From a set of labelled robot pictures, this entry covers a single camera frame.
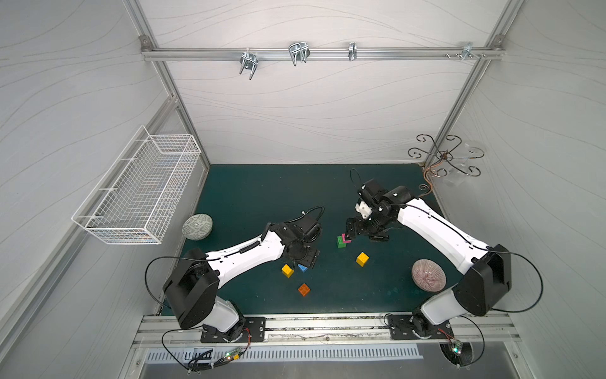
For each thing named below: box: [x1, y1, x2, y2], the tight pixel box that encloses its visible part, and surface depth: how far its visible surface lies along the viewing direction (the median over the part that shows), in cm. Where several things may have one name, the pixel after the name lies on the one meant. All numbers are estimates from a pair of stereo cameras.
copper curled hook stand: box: [407, 134, 485, 198], surface depth 82 cm
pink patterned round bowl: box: [411, 258, 447, 293], surface depth 85 cm
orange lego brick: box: [297, 282, 311, 297], surface depth 82 cm
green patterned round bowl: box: [181, 213, 214, 241], surface depth 97 cm
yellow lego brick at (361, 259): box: [355, 251, 371, 268], surface depth 88 cm
